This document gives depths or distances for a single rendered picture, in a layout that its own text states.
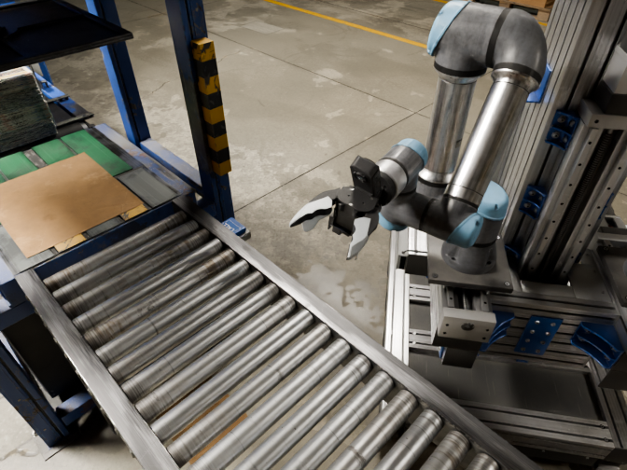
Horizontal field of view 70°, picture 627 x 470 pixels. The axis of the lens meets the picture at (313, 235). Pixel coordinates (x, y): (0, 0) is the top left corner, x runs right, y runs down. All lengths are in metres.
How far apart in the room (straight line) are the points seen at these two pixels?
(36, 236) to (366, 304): 1.42
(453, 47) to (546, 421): 1.29
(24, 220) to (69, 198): 0.15
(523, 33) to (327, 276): 1.64
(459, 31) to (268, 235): 1.82
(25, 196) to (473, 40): 1.47
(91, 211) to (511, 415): 1.57
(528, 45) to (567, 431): 1.28
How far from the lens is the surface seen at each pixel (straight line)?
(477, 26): 1.04
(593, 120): 1.23
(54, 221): 1.65
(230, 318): 1.19
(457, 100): 1.11
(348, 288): 2.31
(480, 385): 1.85
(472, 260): 1.29
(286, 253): 2.49
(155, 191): 1.66
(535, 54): 1.02
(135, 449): 1.06
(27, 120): 2.14
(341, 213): 0.80
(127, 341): 1.22
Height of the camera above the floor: 1.72
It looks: 41 degrees down
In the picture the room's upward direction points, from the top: straight up
